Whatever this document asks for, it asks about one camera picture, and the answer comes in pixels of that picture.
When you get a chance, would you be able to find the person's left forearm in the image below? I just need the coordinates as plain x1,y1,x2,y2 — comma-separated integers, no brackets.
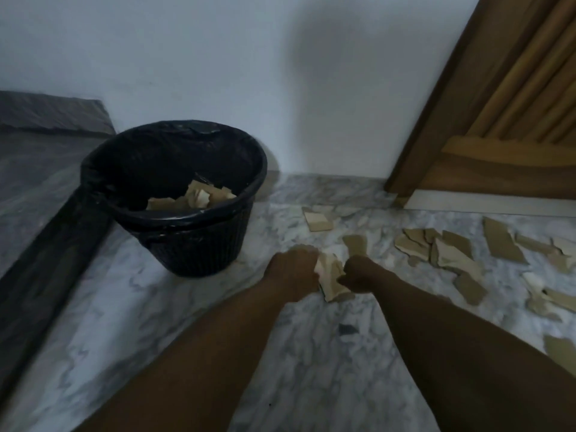
76,281,296,432

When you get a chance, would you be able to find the person's left hand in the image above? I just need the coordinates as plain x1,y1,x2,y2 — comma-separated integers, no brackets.
263,245,321,304

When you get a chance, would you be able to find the person's right forearm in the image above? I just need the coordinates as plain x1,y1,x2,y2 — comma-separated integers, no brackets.
373,269,576,432

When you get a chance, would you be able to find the person's right hand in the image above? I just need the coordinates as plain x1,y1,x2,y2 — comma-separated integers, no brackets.
337,254,393,294

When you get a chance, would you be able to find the black bin with liner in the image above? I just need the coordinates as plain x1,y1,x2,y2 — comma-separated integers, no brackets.
80,120,269,278

